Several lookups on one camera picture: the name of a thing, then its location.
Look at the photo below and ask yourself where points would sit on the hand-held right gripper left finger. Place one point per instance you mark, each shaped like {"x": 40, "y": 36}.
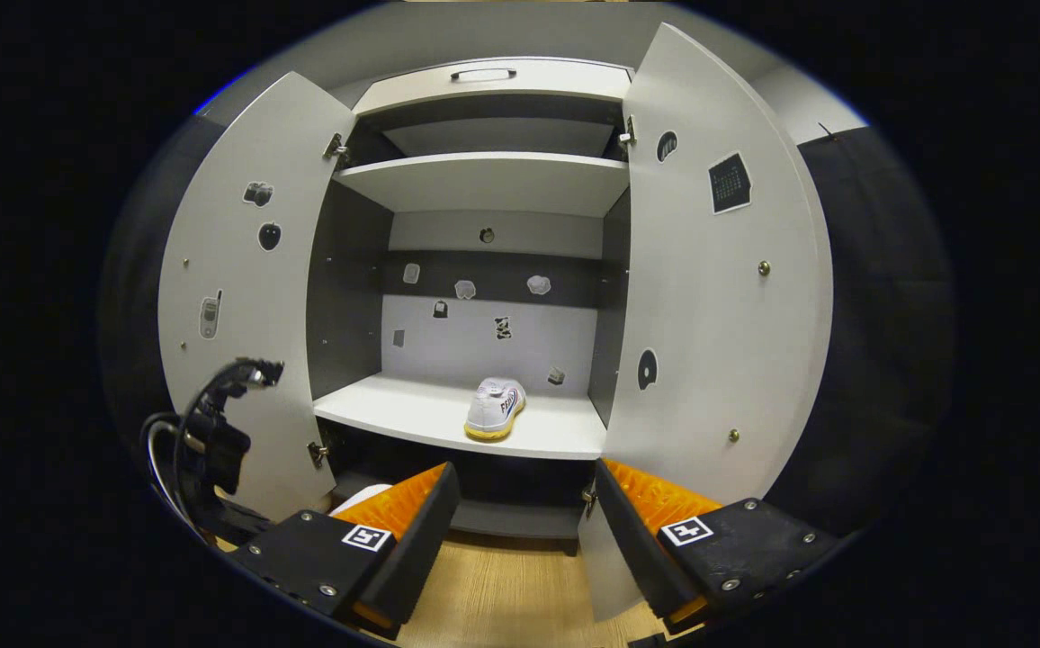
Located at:
{"x": 421, "y": 540}

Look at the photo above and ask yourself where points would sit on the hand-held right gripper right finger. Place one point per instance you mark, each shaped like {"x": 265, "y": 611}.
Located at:
{"x": 637, "y": 540}

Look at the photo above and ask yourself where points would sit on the cabinet door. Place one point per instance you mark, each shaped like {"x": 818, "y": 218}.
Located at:
{"x": 718, "y": 342}
{"x": 241, "y": 360}

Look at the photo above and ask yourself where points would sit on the grey white shoe cabinet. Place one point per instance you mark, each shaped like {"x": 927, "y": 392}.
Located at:
{"x": 484, "y": 184}

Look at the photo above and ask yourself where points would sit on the beige cabinet drawer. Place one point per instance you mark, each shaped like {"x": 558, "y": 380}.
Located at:
{"x": 529, "y": 90}

